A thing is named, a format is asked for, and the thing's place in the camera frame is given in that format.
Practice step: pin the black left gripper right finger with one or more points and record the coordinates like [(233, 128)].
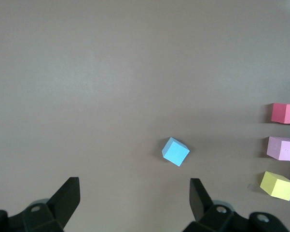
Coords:
[(199, 200)]

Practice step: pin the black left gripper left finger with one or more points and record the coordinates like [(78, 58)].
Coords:
[(62, 205)]

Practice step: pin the yellow foam cube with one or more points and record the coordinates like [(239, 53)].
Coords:
[(277, 186)]

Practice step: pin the pink foam cube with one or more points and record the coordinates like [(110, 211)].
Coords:
[(283, 148)]

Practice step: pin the red foam cube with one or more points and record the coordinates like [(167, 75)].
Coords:
[(285, 113)]

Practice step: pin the light blue foam cube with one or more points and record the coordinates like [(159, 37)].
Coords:
[(175, 152)]

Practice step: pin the brown table cover mat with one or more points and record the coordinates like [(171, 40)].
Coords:
[(111, 84)]

